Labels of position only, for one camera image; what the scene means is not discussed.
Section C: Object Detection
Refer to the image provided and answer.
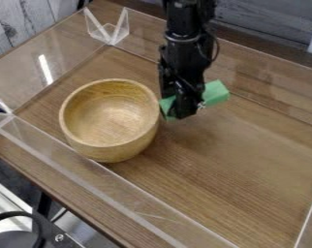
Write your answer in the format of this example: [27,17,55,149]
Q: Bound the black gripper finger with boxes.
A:
[167,80,205,119]
[158,45,175,98]

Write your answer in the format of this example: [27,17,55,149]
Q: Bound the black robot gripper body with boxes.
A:
[158,32,220,98]

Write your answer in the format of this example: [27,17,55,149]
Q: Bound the green rectangular block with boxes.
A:
[159,79,230,121]

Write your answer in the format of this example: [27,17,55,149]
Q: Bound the brown wooden bowl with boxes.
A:
[59,78,161,163]

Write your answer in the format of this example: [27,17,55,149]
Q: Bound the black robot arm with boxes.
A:
[158,0,216,119]

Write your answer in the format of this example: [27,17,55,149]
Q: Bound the clear acrylic corner bracket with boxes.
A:
[83,8,130,46]

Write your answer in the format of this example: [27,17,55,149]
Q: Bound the clear acrylic front wall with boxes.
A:
[0,113,238,248]

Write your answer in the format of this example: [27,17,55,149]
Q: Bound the black cable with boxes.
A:
[0,210,47,248]

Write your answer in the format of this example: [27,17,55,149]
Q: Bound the grey metal base plate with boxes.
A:
[0,231,86,248]

